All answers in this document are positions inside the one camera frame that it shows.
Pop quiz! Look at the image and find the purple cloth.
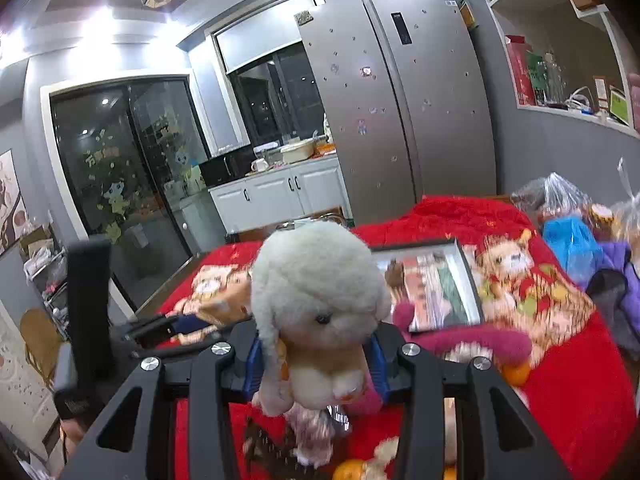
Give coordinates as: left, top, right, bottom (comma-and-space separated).
586, 242, 639, 360

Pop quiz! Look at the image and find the red box on shelf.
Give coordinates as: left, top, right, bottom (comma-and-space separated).
506, 35, 536, 105

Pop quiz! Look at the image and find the white wall shelf unit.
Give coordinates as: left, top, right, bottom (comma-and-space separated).
485, 0, 639, 139

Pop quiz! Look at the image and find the red teddy bear blanket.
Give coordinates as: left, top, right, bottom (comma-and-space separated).
155, 196, 637, 479

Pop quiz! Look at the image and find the orange tangerine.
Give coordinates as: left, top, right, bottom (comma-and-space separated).
332, 460, 367, 480
500, 362, 530, 388

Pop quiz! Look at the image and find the pink knitted scrunchie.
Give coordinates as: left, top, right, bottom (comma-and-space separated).
284, 403, 335, 468

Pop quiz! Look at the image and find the orange tangerine right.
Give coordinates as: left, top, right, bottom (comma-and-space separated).
500, 362, 530, 388

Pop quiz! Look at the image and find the white plush lamb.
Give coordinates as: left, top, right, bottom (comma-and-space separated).
250, 221, 392, 416

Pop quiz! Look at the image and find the clear plastic bag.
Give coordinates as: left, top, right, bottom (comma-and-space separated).
510, 172, 591, 228

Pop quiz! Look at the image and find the blue plastic bag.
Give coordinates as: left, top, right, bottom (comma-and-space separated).
542, 217, 611, 289

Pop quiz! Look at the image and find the black microwave oven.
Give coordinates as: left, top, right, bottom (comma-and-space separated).
198, 144, 256, 188

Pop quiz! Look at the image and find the dark brown plush wreath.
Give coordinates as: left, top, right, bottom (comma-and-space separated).
243, 418, 326, 480

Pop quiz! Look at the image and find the person left hand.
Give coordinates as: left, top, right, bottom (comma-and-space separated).
60, 419, 86, 457

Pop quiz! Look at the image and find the black shallow gift box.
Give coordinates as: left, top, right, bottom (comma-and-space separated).
372, 240, 485, 334

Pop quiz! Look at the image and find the magenta plush bear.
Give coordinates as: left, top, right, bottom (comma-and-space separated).
345, 301, 533, 416

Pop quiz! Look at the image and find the white kitchen cabinet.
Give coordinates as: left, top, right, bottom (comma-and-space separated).
209, 154, 352, 234

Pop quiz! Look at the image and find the glass sliding door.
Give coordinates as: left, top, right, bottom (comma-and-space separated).
50, 77, 224, 310

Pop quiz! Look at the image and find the wooden chair back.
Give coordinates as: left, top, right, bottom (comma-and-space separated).
224, 207, 355, 244

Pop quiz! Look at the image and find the silver double-door refrigerator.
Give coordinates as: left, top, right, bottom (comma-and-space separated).
295, 0, 497, 224

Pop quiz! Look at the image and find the orange tangerine left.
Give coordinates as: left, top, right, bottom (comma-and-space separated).
332, 460, 367, 480

